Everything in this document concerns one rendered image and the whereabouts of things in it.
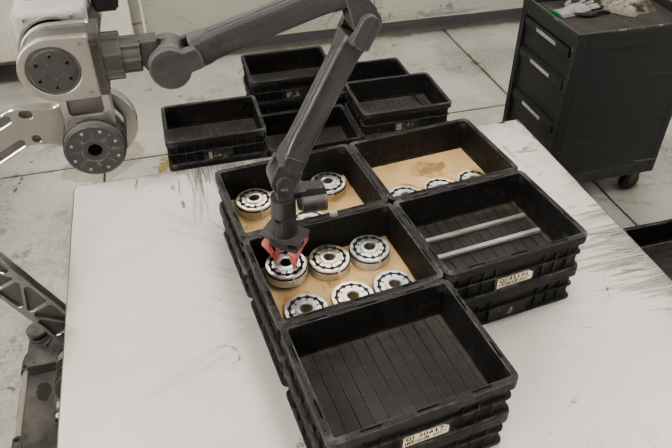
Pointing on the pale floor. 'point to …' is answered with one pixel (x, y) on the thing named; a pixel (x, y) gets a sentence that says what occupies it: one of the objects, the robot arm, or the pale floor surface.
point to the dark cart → (594, 83)
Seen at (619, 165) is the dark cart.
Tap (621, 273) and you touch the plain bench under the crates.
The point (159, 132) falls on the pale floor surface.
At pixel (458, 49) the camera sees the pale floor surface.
